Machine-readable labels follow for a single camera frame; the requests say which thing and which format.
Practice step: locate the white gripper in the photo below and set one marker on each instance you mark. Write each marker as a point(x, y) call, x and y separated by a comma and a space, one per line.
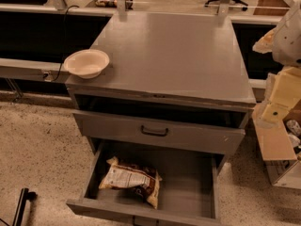
point(288, 44)

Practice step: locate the brown chip bag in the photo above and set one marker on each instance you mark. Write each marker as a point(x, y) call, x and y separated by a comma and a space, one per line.
point(142, 180)

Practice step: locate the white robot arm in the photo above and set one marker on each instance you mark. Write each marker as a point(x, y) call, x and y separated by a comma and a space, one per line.
point(287, 42)

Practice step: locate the grey drawer cabinet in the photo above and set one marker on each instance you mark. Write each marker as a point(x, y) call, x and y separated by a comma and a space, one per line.
point(169, 67)

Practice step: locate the grey top drawer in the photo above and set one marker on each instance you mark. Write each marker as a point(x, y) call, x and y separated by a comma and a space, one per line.
point(186, 136)

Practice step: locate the grey open middle drawer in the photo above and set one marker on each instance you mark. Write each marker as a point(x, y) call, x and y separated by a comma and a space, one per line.
point(188, 194)

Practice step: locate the open cardboard box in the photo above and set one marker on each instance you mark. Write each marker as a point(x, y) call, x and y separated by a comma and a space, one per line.
point(282, 164)

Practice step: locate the white bowl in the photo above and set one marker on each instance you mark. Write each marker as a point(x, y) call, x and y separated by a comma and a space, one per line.
point(87, 63)

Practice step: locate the black bar on floor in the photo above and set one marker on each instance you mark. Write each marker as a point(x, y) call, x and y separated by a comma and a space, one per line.
point(25, 196)

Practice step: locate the black drawer handle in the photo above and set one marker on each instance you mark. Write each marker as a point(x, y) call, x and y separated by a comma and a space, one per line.
point(151, 132)

